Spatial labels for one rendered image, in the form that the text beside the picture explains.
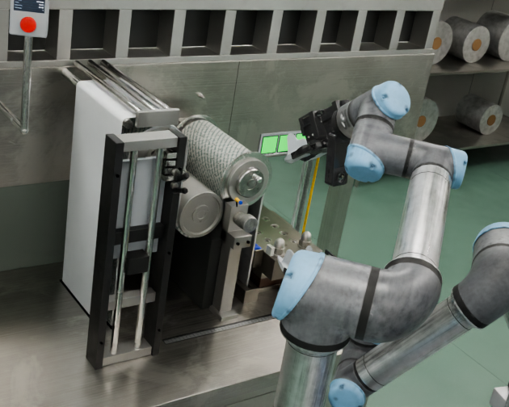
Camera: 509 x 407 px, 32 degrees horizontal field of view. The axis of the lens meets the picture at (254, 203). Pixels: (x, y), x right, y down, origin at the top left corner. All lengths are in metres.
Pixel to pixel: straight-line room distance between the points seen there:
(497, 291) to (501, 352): 2.48
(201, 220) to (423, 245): 0.78
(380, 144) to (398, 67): 1.15
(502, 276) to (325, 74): 1.09
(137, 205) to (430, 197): 0.64
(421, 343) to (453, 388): 2.07
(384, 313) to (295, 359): 0.18
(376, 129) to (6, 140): 0.93
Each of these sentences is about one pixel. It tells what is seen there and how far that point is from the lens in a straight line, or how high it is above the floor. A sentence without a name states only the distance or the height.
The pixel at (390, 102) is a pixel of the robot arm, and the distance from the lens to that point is 1.68.
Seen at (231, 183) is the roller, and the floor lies 1.25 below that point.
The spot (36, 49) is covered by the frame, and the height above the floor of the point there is 1.46.
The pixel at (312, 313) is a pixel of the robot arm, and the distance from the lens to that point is 1.34.
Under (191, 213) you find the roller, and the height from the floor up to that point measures 1.18.
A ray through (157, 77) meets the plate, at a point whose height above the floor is 1.40.
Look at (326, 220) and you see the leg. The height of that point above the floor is 0.77.
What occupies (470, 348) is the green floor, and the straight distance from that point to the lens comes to 4.12.
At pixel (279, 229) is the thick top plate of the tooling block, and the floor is 1.03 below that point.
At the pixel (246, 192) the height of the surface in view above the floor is 1.23.
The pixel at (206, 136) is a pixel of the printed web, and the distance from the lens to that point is 2.19.
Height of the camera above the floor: 2.09
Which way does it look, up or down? 25 degrees down
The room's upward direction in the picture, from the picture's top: 10 degrees clockwise
